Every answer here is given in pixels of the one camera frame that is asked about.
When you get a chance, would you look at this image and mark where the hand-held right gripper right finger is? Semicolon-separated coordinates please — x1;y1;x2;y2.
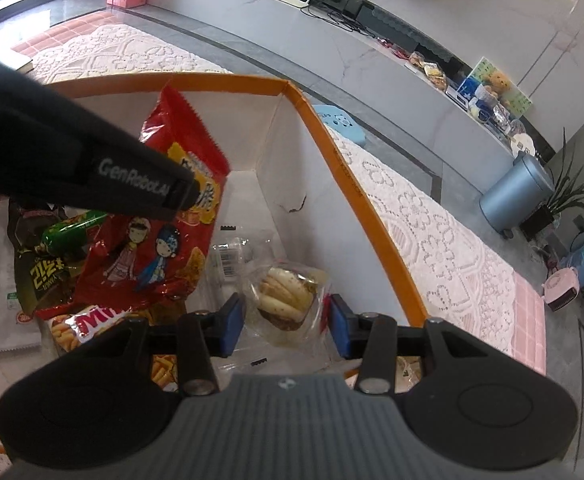
328;294;478;396

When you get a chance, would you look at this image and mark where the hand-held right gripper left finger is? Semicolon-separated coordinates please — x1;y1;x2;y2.
79;292;247;396

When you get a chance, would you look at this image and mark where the clear biscuit packet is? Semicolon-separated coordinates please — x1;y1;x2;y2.
242;260;330;348

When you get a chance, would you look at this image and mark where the clear packet with barcode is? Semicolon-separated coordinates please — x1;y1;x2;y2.
211;237;258;301

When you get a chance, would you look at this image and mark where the red cartoon snack packet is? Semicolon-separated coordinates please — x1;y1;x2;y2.
74;85;230;321

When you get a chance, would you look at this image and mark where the orange cardboard box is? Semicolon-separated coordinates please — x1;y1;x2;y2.
0;72;430;461

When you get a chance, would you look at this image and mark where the red stick snack packet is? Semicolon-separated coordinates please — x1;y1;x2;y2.
47;305;180;393

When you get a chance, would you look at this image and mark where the dark seaweed packet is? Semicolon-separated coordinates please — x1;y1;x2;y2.
12;200;98;318

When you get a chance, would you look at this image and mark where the white lace cloth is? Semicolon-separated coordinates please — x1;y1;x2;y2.
27;25;515;356

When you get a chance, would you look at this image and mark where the pink checked blanket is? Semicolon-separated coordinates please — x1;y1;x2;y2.
12;25;548;376

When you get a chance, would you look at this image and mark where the light blue stool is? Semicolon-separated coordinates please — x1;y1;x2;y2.
314;104;368;146

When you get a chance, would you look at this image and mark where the pink heater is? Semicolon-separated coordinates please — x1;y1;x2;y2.
542;267;580;313

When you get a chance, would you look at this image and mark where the blue grey trash can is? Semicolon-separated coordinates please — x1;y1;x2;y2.
479;152;555;236

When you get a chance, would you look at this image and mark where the green potted plant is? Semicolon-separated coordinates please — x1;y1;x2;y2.
544;130;584;221

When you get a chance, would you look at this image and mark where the grey marble TV cabinet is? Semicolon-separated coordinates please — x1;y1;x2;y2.
152;0;553;196

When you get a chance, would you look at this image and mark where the small snack packet pile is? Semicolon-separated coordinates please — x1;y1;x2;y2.
407;50;448;91

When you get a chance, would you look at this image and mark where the green picture card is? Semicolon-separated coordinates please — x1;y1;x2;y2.
464;57;533;116

